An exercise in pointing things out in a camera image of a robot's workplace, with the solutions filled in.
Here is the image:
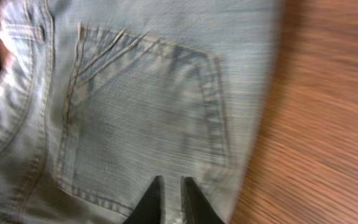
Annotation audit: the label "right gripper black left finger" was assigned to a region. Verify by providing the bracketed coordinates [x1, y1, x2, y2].
[122, 175, 164, 224]

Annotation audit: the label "light blue denim shorts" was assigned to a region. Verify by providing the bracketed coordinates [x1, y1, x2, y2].
[0, 0, 283, 223]

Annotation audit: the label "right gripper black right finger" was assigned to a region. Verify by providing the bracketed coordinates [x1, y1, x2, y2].
[181, 177, 224, 224]

